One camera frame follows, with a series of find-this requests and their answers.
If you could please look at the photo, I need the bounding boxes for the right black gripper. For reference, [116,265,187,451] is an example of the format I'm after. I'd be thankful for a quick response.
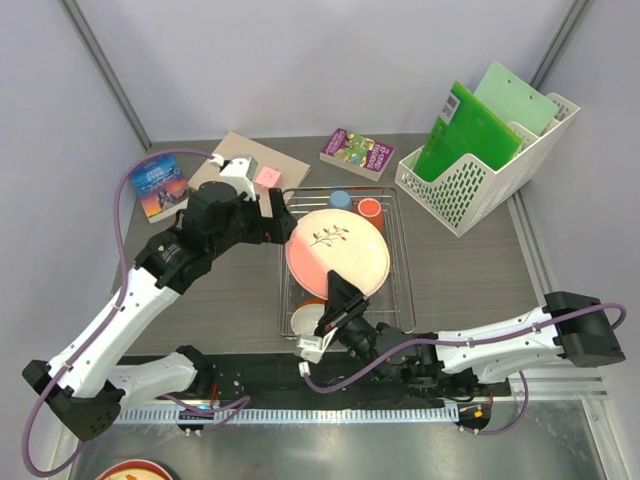
[314,269,387,381]

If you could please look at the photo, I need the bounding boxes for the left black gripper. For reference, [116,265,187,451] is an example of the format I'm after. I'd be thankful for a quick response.
[208,188,297,259]

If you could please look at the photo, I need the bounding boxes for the orange white bowl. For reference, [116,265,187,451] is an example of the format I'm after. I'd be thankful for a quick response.
[290,299,325,336]

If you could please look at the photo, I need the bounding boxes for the pink cream plate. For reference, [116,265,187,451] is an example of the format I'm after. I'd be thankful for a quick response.
[285,209,391,300]

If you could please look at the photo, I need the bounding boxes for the blue cup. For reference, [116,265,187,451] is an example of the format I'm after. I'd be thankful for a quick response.
[328,190,352,211]

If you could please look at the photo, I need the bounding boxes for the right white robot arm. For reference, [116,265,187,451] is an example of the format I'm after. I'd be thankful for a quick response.
[310,271,626,395]

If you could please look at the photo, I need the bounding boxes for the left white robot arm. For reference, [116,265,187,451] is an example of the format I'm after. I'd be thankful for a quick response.
[22,182,297,442]

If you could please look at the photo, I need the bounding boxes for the pink cube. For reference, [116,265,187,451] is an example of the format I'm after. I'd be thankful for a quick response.
[254,167,282,189]

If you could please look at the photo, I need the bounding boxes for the brown cardboard sheet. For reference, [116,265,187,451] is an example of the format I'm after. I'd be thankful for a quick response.
[212,132,310,194]

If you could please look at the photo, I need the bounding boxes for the orange cup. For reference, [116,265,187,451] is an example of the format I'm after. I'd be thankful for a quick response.
[356,198,384,233]

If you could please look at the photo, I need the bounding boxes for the purple children's book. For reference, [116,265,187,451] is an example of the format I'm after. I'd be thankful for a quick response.
[319,128,395,182]

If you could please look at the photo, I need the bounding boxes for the blue Jane Eyre book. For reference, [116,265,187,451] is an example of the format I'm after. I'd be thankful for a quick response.
[129,154,190,223]

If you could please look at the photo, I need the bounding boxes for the white perforated file organizer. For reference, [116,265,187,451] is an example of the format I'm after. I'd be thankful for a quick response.
[395,93,580,237]

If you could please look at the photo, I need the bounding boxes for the dark green folder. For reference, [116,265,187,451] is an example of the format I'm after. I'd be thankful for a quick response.
[413,81,521,182]

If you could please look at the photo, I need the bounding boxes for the light green clipboard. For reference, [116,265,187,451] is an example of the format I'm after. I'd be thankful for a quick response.
[474,61,558,136]

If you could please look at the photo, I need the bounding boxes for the red rimmed plate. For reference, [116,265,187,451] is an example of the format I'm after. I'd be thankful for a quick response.
[96,459,173,480]

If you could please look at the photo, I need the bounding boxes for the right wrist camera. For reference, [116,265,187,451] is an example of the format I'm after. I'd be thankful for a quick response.
[294,335,331,377]

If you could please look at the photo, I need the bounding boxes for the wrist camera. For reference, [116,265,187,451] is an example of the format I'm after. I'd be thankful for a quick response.
[208,153,258,201]
[294,335,331,377]

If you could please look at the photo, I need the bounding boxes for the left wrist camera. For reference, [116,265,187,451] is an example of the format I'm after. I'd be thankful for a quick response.
[208,153,258,201]

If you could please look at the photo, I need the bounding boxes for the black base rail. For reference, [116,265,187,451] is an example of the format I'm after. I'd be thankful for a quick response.
[154,344,511,406]

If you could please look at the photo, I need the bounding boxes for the white slotted cable duct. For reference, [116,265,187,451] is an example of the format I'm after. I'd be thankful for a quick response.
[115,403,459,430]

